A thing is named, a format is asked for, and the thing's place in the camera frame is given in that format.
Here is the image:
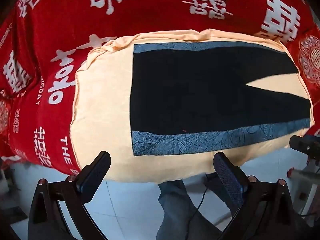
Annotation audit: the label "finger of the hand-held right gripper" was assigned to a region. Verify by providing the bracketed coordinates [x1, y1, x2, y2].
[289, 135, 320, 157]

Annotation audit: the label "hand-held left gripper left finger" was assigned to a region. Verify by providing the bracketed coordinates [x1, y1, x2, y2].
[27, 151, 112, 240]

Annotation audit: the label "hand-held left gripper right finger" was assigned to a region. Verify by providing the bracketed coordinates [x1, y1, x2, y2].
[214, 152, 300, 240]

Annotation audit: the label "black pants blue floral stripes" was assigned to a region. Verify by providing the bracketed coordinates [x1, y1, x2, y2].
[129, 41, 316, 157]

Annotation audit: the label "person's leg in jeans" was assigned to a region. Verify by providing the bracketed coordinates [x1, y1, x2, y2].
[156, 172, 240, 240]

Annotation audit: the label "peach cloth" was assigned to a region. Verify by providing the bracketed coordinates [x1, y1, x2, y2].
[71, 29, 316, 182]

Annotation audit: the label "red embroidered pillow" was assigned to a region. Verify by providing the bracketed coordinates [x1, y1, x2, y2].
[285, 26, 320, 88]

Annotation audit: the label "red printed blanket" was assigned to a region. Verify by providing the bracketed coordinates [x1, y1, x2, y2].
[0, 0, 320, 175]

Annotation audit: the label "thin black cable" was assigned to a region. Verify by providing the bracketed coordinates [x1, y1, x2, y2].
[194, 174, 219, 214]

